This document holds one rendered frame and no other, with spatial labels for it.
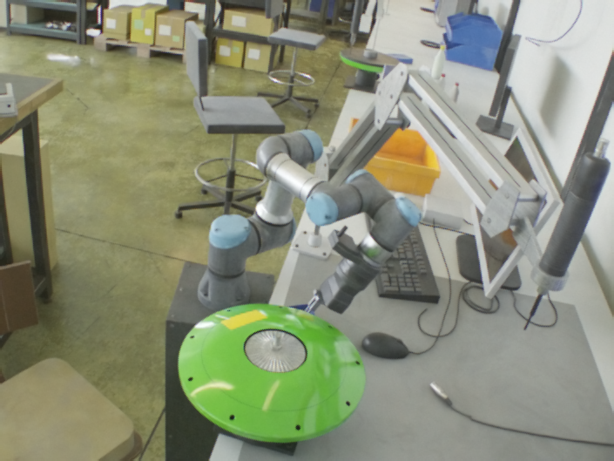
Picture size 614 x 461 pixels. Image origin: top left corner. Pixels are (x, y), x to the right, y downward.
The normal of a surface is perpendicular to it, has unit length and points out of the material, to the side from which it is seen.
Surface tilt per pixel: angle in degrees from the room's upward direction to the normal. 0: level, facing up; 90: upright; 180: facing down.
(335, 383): 21
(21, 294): 90
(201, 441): 90
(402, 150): 86
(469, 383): 0
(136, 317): 0
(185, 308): 0
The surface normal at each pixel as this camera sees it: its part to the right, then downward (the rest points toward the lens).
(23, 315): 0.58, 0.51
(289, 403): 0.20, -0.64
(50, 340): 0.15, -0.84
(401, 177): -0.14, 0.58
